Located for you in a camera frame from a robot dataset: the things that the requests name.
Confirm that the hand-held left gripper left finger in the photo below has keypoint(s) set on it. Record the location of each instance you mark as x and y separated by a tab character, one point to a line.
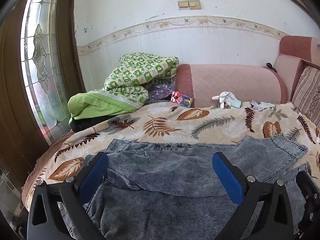
93	176

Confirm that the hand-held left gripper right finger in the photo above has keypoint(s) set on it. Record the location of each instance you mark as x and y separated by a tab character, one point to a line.
228	177

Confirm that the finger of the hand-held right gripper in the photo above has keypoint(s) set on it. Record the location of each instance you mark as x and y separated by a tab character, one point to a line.
308	195

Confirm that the blue denim pants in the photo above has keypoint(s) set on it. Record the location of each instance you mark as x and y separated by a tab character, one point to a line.
175	170

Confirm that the black cloth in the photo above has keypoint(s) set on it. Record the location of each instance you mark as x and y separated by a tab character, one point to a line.
85	124

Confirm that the white glove with teal cuff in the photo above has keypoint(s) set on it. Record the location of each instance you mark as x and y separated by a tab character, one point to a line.
228	99

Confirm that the white work glove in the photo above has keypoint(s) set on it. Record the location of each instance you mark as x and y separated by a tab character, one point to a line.
262	105

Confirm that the leaf print blanket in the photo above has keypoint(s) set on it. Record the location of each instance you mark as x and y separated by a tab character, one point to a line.
162	120

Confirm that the red printed packet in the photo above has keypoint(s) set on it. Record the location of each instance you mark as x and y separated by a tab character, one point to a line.
181	99

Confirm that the pink sofa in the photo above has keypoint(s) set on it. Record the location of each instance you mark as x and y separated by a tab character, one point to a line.
232	85

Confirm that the striped cushion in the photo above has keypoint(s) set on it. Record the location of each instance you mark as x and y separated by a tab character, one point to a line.
308	92

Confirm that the green patterned quilt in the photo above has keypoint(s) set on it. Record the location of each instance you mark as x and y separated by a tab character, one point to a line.
130	80

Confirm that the purple plastic bag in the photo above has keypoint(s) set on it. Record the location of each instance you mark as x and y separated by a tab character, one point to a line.
161	91

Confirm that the wooden door with glass panel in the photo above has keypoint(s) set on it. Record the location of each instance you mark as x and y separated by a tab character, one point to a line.
15	92

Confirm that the small black object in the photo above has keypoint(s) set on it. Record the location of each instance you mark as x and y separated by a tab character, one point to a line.
270	67

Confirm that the beige light switch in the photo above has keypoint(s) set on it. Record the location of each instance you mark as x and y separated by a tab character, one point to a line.
183	4
194	4

